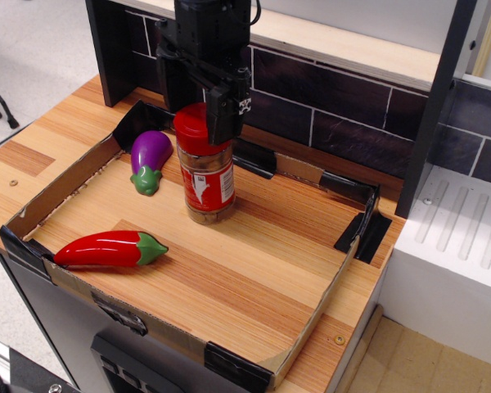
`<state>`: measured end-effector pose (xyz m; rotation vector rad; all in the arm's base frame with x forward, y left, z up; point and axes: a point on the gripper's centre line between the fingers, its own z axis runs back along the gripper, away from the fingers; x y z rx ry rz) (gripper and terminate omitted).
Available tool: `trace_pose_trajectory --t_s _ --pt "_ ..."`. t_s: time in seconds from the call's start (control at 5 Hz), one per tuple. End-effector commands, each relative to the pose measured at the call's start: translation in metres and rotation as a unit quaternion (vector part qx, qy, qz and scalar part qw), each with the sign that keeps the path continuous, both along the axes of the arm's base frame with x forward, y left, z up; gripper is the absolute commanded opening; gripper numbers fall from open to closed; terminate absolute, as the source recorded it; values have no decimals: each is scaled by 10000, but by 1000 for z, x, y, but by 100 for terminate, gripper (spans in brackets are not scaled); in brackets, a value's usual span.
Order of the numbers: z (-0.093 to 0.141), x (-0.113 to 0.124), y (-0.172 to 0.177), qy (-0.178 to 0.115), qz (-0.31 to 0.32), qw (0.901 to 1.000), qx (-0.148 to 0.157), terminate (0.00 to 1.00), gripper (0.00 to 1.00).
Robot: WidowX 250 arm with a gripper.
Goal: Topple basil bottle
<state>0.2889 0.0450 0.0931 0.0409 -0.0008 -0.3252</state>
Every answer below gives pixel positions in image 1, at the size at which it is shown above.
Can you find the cardboard fence with black tape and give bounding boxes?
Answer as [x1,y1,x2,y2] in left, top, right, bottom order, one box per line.
[0,102,396,392]

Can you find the purple toy eggplant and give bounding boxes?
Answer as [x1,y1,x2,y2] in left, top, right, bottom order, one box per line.
[130,130,173,196]

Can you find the red-capped basil spice bottle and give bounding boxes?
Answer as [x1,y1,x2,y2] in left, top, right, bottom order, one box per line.
[173,102,236,225]

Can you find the white ribbed drainboard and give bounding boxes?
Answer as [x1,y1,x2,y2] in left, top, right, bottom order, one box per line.
[379,73,491,361]

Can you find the red toy chili pepper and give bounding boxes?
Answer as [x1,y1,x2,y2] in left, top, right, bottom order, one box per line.
[53,230,169,267]

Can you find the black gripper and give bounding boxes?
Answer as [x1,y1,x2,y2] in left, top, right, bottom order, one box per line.
[155,1,252,145]

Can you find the black shelf frame with backsplash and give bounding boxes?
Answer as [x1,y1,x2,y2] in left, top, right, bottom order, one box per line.
[86,1,475,217]

